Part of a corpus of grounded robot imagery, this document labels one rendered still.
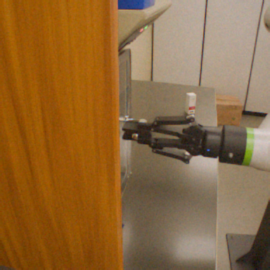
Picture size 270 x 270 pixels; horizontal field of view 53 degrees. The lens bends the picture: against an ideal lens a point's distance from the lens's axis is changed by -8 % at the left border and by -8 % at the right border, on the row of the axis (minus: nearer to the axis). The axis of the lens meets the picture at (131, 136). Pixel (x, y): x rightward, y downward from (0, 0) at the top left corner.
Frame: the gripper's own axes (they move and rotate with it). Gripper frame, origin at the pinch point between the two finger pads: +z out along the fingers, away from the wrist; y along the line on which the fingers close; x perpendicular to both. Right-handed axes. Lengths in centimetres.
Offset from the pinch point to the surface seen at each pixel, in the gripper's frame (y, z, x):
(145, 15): 30.7, -5.8, 20.5
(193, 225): -25.9, -17.5, 3.0
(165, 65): -66, 32, -289
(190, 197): -26.0, -15.6, -8.7
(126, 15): 30.5, -3.3, 20.8
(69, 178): 7.1, 3.9, 29.0
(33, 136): 14.0, 9.3, 29.0
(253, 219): -121, -68, -102
